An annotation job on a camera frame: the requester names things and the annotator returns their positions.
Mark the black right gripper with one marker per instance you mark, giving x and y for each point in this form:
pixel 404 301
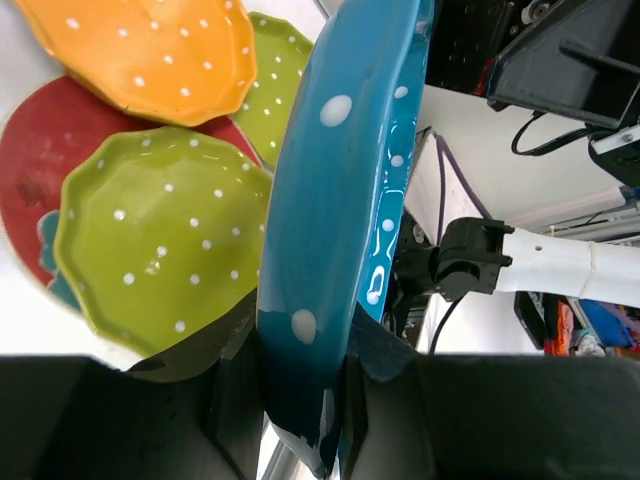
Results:
pixel 576 59

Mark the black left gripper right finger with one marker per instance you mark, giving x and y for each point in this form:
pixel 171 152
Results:
pixel 414 416

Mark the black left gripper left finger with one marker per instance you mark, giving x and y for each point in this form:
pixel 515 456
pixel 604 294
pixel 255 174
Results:
pixel 190 412

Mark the blue polka dot bowl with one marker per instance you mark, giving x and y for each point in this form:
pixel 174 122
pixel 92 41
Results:
pixel 334 212

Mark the yellow polka dot bowl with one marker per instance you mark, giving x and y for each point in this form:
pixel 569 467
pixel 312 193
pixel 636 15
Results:
pixel 177 62

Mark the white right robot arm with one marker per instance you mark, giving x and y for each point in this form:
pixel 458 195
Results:
pixel 487 255

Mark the green polka dot bowl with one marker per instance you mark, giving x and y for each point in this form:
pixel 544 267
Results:
pixel 282 53
pixel 160 234

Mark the red plate with teal flower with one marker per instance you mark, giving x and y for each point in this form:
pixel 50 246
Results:
pixel 50 134

